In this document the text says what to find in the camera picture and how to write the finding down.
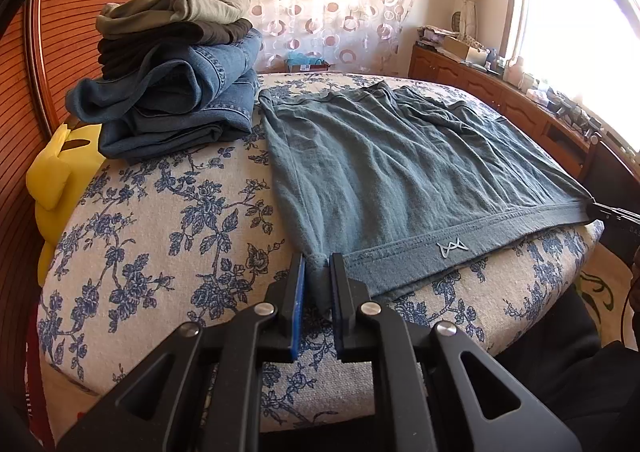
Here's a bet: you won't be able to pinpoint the window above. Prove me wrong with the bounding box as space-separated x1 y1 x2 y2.
507 0 640 155

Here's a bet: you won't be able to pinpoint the dark brown folded pants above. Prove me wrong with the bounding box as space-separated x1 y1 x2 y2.
97 18 254 81

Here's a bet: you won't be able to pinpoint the olive grey folded pants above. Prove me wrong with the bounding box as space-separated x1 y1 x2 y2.
96 0 251 38

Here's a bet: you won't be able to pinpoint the patterned floor rug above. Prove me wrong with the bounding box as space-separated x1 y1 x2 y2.
569 221 640 358

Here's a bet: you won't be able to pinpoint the open cardboard box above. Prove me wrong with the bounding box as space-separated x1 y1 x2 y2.
442 34 490 63

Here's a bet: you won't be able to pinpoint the cardboard box with blue cloth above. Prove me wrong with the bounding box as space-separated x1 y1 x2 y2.
284 50 332 75

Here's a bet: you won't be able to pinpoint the yellow plush toy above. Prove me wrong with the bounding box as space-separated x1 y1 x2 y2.
26 124 109 273

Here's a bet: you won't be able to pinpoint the light blue folded jeans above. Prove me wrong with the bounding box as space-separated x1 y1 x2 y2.
66 29 264 129

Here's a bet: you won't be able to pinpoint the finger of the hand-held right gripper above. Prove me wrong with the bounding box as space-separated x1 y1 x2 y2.
585 201 640 235

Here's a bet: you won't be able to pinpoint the wooden side cabinet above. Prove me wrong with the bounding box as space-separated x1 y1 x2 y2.
409 42 640 263

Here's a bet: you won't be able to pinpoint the wooden headboard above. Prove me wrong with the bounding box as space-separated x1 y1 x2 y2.
0 0 151 333

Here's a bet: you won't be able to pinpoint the pile of papers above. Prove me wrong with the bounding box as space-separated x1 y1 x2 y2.
417 26 453 51

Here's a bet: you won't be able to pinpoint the floral blue white bed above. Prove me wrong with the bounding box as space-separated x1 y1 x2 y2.
37 70 607 434

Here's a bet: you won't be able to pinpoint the person's dark trousers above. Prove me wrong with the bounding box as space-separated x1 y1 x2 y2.
542 282 640 452

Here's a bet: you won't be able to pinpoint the teal pants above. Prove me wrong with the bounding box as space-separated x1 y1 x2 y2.
257 80 593 313

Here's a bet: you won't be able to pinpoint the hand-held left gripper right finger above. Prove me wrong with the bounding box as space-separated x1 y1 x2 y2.
329 252 585 452

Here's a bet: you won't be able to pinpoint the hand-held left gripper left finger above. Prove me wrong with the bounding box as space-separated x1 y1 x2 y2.
56 252 307 452

